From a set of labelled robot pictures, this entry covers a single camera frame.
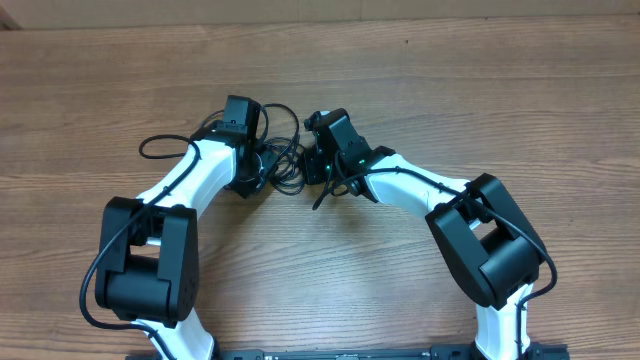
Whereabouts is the black usb cable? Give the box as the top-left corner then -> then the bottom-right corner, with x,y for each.
199,103 -> 307,196

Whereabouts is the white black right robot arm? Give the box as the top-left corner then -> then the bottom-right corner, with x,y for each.
302,108 -> 551,359

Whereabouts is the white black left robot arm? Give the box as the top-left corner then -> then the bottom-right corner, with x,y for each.
79,95 -> 276,359

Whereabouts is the brown cardboard backdrop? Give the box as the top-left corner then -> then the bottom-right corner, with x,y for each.
1,0 -> 639,30

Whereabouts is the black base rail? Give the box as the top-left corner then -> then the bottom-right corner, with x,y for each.
210,342 -> 571,360

